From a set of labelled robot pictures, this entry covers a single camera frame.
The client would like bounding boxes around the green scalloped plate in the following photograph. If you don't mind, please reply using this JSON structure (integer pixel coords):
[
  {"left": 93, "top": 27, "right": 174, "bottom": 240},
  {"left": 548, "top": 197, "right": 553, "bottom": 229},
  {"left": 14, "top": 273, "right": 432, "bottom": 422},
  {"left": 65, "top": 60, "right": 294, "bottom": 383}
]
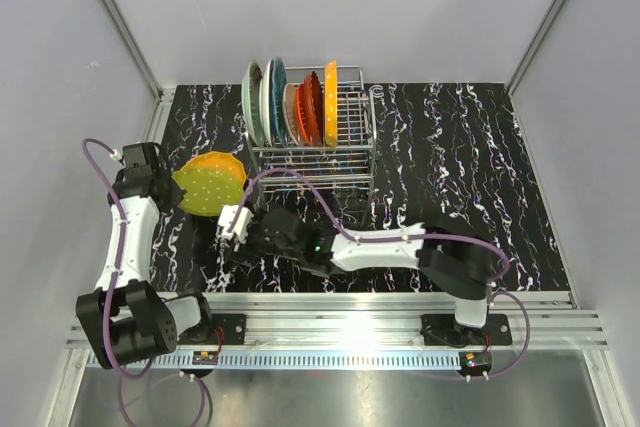
[{"left": 172, "top": 168, "right": 246, "bottom": 217}]

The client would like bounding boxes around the red-orange scalloped plate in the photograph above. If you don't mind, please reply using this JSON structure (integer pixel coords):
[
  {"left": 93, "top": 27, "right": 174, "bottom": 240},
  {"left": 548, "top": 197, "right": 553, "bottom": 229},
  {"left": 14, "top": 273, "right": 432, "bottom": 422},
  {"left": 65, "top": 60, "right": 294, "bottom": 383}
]
[{"left": 295, "top": 84, "right": 309, "bottom": 146}]

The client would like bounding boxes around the dark red scalloped plate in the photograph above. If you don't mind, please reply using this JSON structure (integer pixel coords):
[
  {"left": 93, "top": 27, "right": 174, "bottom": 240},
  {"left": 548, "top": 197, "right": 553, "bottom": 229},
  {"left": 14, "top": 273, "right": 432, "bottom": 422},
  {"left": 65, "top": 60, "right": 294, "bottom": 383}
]
[{"left": 303, "top": 71, "right": 323, "bottom": 146}]

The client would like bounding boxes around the cream plate with dark patch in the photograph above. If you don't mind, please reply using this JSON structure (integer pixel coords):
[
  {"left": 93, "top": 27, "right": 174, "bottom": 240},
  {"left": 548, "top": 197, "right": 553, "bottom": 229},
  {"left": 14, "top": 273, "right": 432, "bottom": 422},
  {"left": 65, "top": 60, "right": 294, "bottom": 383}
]
[{"left": 283, "top": 83, "right": 301, "bottom": 146}]

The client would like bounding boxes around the light green flower plate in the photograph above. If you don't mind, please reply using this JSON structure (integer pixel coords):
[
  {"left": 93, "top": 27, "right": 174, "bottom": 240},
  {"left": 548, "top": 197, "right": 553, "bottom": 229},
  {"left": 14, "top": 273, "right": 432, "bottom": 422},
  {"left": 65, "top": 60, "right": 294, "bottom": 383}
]
[{"left": 241, "top": 60, "right": 265, "bottom": 147}]

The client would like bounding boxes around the white plate teal rim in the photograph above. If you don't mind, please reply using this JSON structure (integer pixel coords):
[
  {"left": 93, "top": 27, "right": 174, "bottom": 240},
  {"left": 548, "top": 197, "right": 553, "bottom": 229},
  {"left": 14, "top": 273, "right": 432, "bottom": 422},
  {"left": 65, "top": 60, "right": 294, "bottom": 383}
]
[{"left": 259, "top": 59, "right": 272, "bottom": 147}]

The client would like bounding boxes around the dark teal plate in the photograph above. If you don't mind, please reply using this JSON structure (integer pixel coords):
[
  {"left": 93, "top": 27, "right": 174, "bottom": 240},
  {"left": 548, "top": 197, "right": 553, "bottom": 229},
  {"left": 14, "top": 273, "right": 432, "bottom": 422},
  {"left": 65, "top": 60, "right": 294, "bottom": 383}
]
[{"left": 270, "top": 57, "right": 287, "bottom": 146}]

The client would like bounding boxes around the yellow scalloped plate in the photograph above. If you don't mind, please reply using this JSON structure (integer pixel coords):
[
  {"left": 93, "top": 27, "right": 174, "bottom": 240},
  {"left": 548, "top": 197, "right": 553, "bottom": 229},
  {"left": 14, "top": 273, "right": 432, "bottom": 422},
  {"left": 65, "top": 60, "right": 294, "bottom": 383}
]
[{"left": 324, "top": 60, "right": 338, "bottom": 147}]

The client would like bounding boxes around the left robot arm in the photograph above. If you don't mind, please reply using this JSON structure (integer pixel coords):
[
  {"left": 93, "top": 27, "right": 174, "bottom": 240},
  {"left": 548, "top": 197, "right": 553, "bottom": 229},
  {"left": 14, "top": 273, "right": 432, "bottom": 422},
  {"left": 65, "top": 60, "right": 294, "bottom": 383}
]
[{"left": 75, "top": 138, "right": 215, "bottom": 372}]

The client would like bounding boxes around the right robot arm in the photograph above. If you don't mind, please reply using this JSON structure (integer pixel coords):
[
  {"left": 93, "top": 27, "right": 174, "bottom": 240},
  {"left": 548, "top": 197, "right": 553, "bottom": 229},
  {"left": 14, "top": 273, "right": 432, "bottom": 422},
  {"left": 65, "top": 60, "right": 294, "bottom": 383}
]
[{"left": 217, "top": 205, "right": 499, "bottom": 348}]

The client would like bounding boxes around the bottom orange-yellow scalloped plate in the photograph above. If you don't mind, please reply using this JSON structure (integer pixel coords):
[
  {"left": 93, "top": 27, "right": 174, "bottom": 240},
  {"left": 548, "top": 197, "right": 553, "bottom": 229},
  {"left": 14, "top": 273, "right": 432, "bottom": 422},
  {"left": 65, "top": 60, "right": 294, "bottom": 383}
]
[{"left": 182, "top": 151, "right": 247, "bottom": 185}]

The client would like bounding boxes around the left controller board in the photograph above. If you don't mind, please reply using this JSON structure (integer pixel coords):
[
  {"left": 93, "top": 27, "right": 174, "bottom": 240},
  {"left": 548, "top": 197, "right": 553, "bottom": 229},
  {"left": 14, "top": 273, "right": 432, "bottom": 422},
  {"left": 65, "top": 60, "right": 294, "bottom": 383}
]
[{"left": 192, "top": 351, "right": 219, "bottom": 366}]

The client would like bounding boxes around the controller board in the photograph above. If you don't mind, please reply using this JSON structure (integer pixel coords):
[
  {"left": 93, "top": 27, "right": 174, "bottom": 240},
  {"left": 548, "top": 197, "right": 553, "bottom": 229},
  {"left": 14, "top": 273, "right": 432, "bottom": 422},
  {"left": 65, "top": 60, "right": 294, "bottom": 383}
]
[
  {"left": 461, "top": 351, "right": 492, "bottom": 371},
  {"left": 192, "top": 351, "right": 219, "bottom": 366}
]

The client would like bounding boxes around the right controller board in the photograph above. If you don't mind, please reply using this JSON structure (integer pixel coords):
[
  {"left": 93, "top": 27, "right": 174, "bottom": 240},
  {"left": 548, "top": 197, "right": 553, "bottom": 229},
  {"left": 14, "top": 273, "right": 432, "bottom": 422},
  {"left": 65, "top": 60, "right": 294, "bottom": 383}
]
[{"left": 461, "top": 351, "right": 492, "bottom": 371}]

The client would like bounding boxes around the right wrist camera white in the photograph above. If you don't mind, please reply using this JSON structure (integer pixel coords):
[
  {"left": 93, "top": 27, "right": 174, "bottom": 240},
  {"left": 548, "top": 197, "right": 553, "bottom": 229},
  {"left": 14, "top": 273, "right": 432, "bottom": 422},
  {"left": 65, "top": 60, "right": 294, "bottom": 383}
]
[{"left": 216, "top": 205, "right": 254, "bottom": 251}]

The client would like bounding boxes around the left aluminium frame post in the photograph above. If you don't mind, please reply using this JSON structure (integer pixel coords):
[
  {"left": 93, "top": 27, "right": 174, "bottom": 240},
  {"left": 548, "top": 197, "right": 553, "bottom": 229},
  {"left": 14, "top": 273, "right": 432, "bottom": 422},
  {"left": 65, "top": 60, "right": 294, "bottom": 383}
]
[{"left": 72, "top": 0, "right": 174, "bottom": 108}]

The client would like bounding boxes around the aluminium frame post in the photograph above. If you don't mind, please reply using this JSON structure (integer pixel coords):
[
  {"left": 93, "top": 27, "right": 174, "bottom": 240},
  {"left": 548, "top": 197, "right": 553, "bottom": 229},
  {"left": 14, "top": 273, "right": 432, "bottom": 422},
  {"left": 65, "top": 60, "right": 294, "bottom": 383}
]
[
  {"left": 72, "top": 0, "right": 174, "bottom": 108},
  {"left": 504, "top": 0, "right": 601, "bottom": 96}
]

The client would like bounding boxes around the metal wire dish rack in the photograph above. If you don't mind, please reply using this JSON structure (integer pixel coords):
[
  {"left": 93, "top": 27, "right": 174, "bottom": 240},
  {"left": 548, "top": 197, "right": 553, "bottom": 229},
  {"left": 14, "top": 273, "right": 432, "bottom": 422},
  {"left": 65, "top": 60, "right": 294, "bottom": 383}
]
[{"left": 241, "top": 57, "right": 377, "bottom": 226}]

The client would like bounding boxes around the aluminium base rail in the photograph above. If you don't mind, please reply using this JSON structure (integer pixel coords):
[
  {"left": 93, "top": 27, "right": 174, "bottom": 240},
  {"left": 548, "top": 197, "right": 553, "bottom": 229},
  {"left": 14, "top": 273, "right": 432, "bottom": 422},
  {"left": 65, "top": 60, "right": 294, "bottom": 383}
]
[{"left": 153, "top": 292, "right": 608, "bottom": 373}]

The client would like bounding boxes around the right aluminium frame post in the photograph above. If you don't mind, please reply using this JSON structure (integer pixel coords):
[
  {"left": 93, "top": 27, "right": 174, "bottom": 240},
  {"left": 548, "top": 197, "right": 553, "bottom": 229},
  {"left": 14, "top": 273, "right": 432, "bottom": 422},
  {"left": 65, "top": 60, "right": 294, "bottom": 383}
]
[{"left": 504, "top": 0, "right": 601, "bottom": 96}]

